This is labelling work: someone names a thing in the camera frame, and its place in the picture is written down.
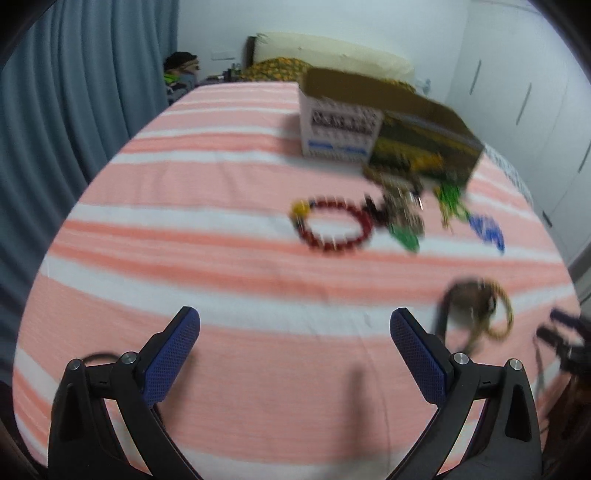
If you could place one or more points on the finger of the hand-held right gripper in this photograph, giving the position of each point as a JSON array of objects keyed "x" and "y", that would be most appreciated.
[
  {"x": 565, "y": 318},
  {"x": 551, "y": 336}
]

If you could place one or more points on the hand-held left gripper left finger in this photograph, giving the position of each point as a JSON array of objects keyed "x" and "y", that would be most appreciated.
[{"x": 173, "y": 350}]

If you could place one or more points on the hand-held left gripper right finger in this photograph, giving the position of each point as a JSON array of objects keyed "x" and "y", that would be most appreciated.
[{"x": 415, "y": 350}]

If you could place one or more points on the printed cardboard box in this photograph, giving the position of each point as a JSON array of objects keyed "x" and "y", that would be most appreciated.
[{"x": 339, "y": 129}]

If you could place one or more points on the green pendant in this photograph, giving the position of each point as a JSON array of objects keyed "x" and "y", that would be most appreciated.
[{"x": 406, "y": 237}]

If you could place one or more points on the blue bead ornament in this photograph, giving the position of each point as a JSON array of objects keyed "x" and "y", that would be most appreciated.
[{"x": 487, "y": 228}]

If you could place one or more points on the pink striped bed sheet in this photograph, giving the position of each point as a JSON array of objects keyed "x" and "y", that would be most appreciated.
[{"x": 207, "y": 207}]

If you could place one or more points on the white dotted cloth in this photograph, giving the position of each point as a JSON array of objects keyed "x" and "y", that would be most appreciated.
[{"x": 512, "y": 175}]

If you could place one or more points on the white wardrobe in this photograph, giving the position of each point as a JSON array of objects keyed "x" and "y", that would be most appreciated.
[{"x": 521, "y": 92}]

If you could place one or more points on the blue-grey curtain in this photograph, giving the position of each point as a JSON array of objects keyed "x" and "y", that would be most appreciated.
[{"x": 69, "y": 115}]

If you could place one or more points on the plush toy with black hat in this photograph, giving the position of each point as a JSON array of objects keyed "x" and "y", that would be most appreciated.
[{"x": 182, "y": 74}]

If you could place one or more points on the yellow patterned blanket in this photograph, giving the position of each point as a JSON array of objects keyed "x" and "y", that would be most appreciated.
[{"x": 277, "y": 69}]

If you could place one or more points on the cream pillow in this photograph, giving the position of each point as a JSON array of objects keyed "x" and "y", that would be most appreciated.
[{"x": 332, "y": 50}]

